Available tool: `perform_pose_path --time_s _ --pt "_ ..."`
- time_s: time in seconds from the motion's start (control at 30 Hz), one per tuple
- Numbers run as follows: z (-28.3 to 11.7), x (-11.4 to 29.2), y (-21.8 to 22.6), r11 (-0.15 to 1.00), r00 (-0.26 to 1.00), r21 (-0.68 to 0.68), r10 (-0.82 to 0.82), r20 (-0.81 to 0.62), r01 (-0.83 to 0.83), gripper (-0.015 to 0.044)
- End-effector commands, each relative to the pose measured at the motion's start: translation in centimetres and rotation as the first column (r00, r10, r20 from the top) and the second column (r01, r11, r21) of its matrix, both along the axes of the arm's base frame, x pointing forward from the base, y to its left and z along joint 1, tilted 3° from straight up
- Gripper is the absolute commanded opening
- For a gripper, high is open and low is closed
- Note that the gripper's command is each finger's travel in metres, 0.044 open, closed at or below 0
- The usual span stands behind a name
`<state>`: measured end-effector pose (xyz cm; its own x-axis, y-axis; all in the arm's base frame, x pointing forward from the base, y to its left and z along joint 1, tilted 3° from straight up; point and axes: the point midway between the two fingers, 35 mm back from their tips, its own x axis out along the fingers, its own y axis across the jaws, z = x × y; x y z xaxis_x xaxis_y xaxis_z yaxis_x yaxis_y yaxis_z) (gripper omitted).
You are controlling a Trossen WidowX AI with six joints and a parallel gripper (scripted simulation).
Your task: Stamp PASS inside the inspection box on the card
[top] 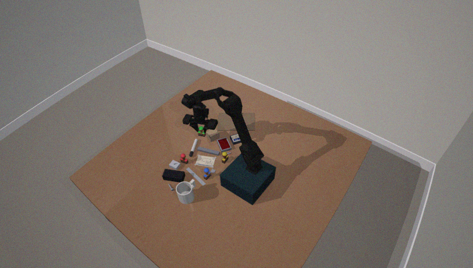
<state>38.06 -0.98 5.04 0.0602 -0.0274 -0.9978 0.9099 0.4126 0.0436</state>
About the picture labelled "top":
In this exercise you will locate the wooden pass stamp with green handle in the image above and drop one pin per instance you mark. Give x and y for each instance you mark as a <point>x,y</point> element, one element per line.
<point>200,132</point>

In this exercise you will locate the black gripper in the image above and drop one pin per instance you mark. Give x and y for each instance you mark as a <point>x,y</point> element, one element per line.
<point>200,119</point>

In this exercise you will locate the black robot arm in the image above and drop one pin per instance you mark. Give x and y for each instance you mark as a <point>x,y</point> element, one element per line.
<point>232,107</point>

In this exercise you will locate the red-topped wooden rubber stamp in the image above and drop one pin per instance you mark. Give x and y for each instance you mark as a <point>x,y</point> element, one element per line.
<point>183,159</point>

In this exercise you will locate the tan cardboard box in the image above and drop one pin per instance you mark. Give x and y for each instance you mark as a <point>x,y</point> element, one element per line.
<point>212,135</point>

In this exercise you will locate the cream inspection card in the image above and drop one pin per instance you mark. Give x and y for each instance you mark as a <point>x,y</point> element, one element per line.
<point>205,161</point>

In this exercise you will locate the brown rubber stamp with yellow top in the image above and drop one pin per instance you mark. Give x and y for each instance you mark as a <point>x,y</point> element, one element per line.
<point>225,157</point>

